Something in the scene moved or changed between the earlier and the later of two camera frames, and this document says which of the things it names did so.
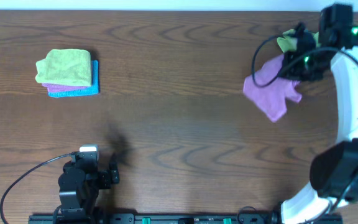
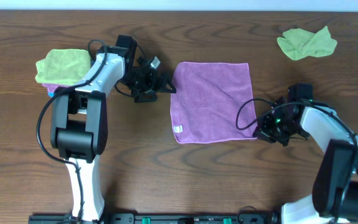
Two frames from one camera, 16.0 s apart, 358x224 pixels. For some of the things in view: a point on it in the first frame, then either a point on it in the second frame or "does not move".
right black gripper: [287, 68] → [262, 131]
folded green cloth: [68, 66] does not move
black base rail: [156, 219] does not move
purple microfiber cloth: [268, 91] → [213, 102]
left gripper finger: [114, 169] → [166, 86]
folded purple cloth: [61, 87] does not move
